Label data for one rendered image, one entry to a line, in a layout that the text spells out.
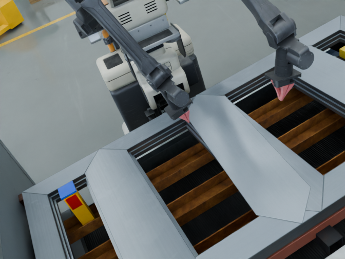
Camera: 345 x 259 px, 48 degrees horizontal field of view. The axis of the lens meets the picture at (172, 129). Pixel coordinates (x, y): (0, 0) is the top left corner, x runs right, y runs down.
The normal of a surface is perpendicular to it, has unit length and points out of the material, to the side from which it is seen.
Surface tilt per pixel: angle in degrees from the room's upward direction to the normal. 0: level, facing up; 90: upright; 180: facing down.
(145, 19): 98
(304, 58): 89
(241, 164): 0
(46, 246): 0
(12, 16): 90
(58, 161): 0
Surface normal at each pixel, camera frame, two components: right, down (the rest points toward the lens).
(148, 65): 0.34, 0.25
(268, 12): -0.04, -0.19
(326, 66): -0.29, -0.73
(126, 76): 0.33, 0.53
